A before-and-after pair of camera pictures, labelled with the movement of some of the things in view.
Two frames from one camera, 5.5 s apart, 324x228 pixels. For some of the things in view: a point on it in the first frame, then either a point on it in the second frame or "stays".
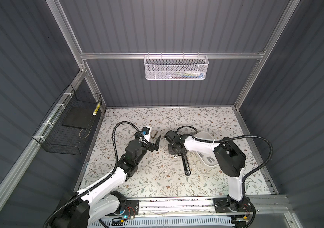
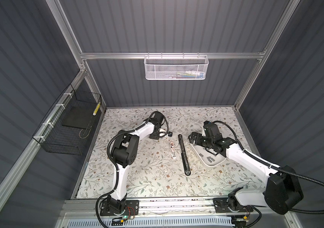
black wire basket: [66, 128] stays
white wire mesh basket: [176, 67] stays
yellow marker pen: [96, 109] stays
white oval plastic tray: [207, 159] stays
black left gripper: [151, 147] to [154, 137]
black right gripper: [170, 151] to [198, 137]
